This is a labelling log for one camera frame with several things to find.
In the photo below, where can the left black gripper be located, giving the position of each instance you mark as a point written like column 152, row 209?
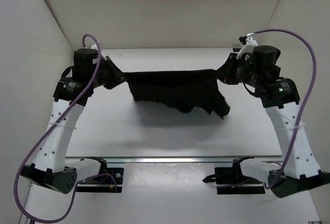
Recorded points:
column 118, row 75

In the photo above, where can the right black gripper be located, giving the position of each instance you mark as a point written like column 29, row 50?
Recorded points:
column 225, row 74

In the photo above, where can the black skirt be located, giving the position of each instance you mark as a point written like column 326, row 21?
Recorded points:
column 182, row 90

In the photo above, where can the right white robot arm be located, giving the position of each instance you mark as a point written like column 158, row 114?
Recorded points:
column 280, row 98

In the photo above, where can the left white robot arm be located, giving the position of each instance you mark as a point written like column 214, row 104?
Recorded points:
column 77, row 83

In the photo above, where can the aluminium table rail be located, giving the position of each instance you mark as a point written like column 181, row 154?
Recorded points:
column 185, row 159

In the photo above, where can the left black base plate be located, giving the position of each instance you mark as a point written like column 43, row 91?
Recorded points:
column 105, row 184

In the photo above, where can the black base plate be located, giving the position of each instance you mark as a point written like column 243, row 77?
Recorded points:
column 230, row 182
column 105, row 184

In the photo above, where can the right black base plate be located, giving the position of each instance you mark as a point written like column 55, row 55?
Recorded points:
column 230, row 182

